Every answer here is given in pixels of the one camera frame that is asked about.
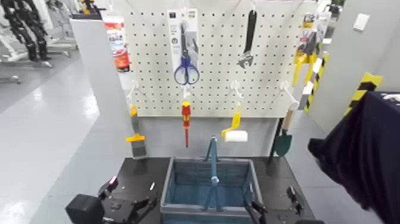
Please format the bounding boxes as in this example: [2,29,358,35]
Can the black pegboard stand pole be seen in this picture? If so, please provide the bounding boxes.
[268,117,284,164]

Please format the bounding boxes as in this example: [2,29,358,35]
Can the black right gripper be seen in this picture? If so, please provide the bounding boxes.
[244,185,324,224]

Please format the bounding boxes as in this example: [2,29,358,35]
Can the yellow black hazard striped post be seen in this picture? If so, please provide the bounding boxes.
[303,51,330,114]

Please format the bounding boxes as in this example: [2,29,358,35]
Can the black humanoid robot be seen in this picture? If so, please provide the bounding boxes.
[0,0,52,62]

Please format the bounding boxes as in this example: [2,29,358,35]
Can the black handled adjustable wrench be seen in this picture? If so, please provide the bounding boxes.
[237,9,258,70]

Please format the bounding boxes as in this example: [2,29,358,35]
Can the red yellow screwdriver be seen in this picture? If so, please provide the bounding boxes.
[180,100,192,149]

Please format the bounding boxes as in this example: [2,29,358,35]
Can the yellow black hazard striped corner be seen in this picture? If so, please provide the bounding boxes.
[343,72,384,117]

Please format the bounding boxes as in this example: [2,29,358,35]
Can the blue scissors in white package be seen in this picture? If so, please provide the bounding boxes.
[167,8,201,86]

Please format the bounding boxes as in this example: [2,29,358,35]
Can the dark navy cloth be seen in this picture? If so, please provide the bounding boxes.
[307,91,400,224]

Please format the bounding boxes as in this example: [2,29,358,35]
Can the yellow handled white paint roller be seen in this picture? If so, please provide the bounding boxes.
[220,104,249,144]

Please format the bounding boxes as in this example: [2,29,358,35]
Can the white pegboard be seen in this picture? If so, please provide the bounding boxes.
[123,0,318,119]

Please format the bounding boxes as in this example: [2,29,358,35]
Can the white wall plate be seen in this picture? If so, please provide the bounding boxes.
[352,13,371,32]

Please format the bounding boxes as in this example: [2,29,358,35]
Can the grey scraper with yellow guard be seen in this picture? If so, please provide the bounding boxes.
[125,104,148,159]

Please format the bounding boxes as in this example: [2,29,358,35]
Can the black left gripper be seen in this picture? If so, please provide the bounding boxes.
[98,176,159,224]

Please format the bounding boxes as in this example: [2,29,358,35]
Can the grey partition panel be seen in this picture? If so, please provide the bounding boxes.
[70,18,136,158]

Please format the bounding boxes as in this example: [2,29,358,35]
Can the blue plastic crate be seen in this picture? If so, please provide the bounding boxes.
[160,156,265,224]

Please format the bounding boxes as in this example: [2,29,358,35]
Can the green trowel with wooden handle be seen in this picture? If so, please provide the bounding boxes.
[274,106,295,157]

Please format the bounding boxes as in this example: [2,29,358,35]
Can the red white product packet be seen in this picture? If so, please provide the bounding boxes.
[102,15,131,74]

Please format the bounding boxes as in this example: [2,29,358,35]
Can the yellow handled pliers in package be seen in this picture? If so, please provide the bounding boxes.
[291,12,323,88]

